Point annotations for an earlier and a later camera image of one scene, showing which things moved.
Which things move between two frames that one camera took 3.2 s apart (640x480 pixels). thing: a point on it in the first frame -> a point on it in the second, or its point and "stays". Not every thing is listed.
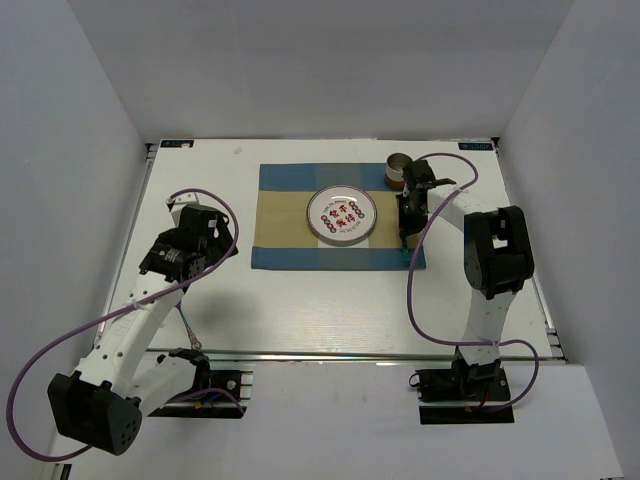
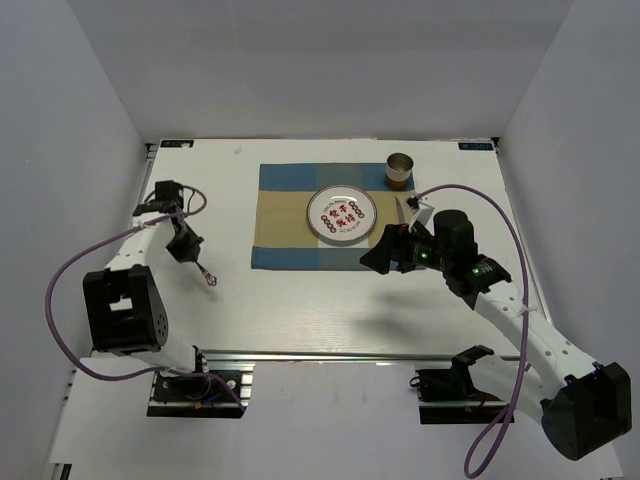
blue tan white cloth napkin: (330, 216) stays
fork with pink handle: (195, 343) -> (211, 280)
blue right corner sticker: (475, 146) stays
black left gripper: (222, 244) -> (190, 251)
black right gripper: (408, 227) -> (393, 245)
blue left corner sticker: (177, 143) stays
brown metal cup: (395, 163) stays
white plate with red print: (341, 216) stays
